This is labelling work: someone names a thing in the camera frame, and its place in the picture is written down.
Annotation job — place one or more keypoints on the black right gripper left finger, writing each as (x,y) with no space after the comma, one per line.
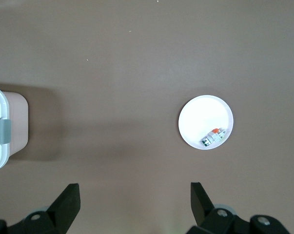
(64,207)

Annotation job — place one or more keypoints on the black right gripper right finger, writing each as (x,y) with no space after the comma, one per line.
(202,209)

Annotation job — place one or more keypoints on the pink box with white lid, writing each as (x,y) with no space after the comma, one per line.
(17,122)

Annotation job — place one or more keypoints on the grey box latch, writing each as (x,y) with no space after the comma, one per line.
(2,131)

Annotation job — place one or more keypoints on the white round plate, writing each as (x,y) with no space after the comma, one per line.
(202,114)

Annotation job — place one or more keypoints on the white green-capped switch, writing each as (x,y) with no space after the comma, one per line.
(212,137)

